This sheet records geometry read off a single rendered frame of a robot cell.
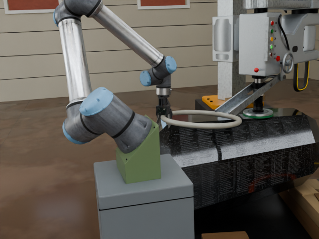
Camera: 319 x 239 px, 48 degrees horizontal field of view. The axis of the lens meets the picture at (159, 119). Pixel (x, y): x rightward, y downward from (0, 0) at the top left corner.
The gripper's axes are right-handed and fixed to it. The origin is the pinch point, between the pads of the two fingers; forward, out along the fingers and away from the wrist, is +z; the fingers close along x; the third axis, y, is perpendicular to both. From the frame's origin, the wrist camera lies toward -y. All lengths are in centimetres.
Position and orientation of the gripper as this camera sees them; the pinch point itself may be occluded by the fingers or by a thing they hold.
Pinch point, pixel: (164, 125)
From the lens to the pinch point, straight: 228.3
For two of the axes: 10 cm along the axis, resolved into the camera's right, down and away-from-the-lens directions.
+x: 9.7, 0.6, -2.6
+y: -2.6, 2.1, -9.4
